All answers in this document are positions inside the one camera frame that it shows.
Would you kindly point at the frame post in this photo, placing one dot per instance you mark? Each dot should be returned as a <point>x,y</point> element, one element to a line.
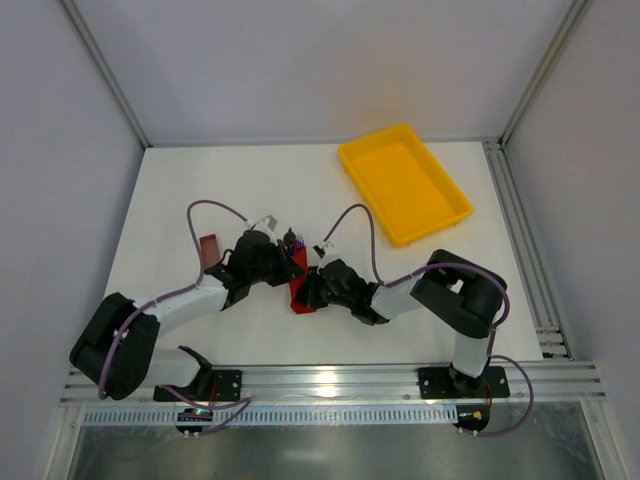
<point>561,38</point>
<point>88,41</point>

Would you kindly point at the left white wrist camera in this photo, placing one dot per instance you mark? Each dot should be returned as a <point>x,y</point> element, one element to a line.
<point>266,224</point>

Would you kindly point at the left frame post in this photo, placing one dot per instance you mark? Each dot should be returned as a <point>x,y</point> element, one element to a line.
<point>88,41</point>

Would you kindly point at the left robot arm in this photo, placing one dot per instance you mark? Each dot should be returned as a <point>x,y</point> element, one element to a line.
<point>117,349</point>

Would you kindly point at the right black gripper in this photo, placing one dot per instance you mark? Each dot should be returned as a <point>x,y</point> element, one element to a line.
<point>316,289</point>

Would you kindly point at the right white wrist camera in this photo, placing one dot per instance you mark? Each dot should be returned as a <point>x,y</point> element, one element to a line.
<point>326,252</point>

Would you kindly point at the front aluminium rail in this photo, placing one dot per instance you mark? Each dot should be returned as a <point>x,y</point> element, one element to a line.
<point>550,381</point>

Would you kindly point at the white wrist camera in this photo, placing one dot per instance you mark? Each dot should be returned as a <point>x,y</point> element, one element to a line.
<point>326,252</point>
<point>266,224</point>

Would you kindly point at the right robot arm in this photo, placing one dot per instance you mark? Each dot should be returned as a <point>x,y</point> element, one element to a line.
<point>469,299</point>

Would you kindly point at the aluminium rail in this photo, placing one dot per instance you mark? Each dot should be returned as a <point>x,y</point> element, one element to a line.
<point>541,300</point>
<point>550,381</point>

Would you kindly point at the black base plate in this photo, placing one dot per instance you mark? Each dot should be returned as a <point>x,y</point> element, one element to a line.
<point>440,383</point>
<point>217,385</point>

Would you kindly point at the right frame post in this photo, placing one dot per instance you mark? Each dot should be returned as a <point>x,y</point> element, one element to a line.
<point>561,38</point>

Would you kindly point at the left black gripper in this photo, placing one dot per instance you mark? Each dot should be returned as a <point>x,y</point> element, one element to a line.
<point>286,262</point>

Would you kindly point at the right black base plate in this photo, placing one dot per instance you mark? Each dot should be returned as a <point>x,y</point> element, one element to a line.
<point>440,383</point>

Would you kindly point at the brown utensil tray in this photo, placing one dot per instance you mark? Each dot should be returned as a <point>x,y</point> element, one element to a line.
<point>210,251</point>

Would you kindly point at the yellow plastic bin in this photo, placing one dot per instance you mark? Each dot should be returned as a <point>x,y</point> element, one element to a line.
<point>406,188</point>

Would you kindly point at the slotted cable duct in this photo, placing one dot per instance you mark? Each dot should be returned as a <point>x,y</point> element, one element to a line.
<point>272,415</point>

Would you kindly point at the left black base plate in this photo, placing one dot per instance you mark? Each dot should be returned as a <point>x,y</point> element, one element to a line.
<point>217,385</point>

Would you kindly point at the right side aluminium rail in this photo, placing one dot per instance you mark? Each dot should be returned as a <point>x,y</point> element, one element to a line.
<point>541,300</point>

